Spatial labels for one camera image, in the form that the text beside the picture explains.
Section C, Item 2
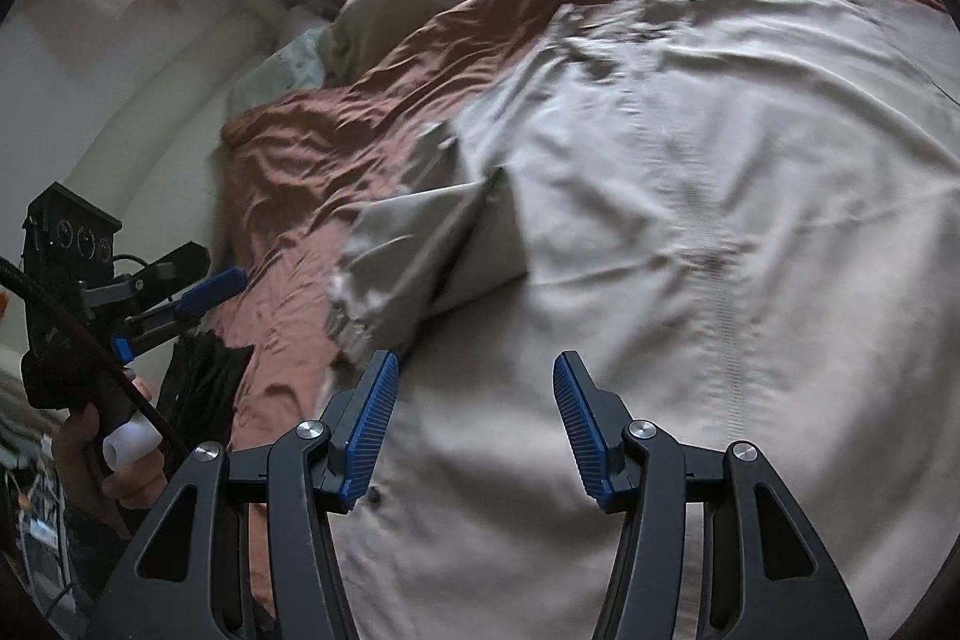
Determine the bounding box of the black cable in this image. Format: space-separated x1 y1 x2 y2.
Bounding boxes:
0 255 176 447

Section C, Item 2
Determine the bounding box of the cream padded headboard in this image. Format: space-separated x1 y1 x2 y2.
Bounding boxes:
67 0 329 263

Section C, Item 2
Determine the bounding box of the person left hand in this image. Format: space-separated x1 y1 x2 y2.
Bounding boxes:
52 404 167 530

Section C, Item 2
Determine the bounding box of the rust brown bed blanket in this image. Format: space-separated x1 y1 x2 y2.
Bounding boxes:
218 0 949 448

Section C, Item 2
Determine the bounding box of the beige zip jacket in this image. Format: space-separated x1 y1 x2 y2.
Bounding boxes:
327 0 958 638

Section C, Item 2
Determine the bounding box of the black garment on bed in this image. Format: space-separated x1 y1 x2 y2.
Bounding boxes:
156 331 254 452

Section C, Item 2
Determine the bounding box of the pale green pillow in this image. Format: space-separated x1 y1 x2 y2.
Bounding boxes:
228 28 325 120

